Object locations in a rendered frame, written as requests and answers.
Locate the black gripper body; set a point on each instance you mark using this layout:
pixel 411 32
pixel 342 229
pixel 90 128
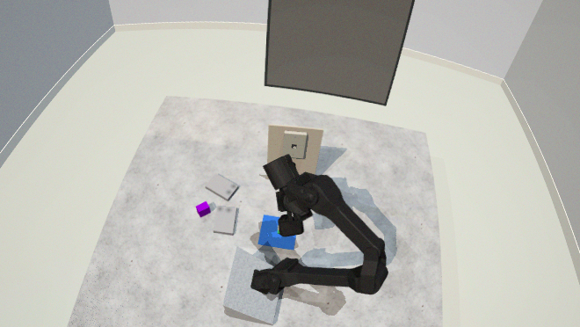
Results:
pixel 290 227

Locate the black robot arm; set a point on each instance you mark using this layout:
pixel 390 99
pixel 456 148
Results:
pixel 323 196

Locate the purple block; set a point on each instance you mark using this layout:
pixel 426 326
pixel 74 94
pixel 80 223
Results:
pixel 203 209

